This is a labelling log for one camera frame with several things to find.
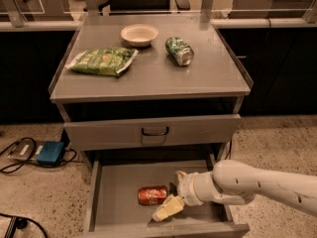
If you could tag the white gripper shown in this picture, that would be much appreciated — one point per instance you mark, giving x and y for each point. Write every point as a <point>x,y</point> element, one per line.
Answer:
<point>187,188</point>

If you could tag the green soda can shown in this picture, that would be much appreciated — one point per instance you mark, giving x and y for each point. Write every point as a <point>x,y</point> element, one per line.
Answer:
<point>180,50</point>

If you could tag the grey flat device on floor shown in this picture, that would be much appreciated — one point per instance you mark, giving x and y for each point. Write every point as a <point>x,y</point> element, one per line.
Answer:
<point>26,150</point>

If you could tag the white paper bowl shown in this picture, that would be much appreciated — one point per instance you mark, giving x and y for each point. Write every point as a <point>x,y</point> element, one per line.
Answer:
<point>139,35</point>

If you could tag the red coke can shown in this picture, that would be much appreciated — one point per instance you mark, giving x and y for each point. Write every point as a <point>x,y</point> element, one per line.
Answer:
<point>152,195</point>

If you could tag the blue box on floor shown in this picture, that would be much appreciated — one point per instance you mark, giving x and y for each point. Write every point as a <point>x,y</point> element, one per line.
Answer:
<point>50,153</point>

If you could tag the grey drawer cabinet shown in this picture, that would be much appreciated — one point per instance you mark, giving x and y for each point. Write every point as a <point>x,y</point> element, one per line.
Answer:
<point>155,86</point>

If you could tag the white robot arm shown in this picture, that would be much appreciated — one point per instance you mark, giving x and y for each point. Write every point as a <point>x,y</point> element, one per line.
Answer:
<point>234,183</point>

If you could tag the closed upper drawer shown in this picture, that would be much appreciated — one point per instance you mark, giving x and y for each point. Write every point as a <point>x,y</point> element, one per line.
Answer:
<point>151,132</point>

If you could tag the green chip bag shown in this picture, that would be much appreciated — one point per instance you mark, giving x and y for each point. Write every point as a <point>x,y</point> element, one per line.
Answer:
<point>104,61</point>

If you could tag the open middle drawer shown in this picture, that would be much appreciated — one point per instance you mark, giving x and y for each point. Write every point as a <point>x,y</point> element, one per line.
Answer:
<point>113,210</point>

